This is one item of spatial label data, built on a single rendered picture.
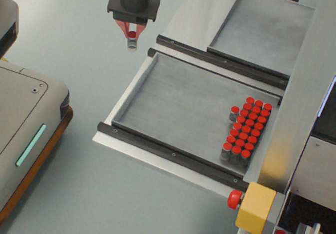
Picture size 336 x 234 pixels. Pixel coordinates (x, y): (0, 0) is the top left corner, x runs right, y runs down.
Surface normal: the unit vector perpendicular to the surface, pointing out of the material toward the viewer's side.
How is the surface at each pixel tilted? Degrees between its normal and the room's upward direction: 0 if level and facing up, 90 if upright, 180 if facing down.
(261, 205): 0
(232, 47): 0
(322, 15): 90
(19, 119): 0
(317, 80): 90
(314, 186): 90
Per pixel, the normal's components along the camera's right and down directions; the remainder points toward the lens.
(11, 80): 0.07, -0.62
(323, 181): -0.41, 0.69
